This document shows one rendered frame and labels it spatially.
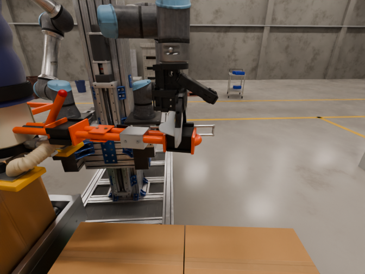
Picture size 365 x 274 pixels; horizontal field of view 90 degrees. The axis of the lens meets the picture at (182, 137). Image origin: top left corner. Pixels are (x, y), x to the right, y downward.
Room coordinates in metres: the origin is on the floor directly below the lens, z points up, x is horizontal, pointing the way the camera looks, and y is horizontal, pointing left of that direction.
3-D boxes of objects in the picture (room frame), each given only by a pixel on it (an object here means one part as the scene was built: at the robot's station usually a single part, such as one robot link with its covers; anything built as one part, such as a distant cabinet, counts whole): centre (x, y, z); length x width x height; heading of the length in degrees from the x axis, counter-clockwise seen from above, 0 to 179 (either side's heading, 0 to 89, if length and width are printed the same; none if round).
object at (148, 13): (0.59, 0.05, 1.49); 0.11 x 0.11 x 0.08; 8
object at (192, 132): (0.46, 0.01, 1.20); 0.08 x 0.07 x 0.05; 81
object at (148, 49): (8.35, 0.95, 0.90); 1.39 x 1.09 x 1.79; 93
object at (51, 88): (1.15, 0.76, 1.20); 0.13 x 0.12 x 0.14; 64
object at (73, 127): (0.52, 0.35, 1.20); 0.10 x 0.08 x 0.06; 171
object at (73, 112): (1.14, 0.75, 1.09); 0.15 x 0.15 x 0.10
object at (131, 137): (0.49, 0.14, 1.19); 0.07 x 0.07 x 0.04; 81
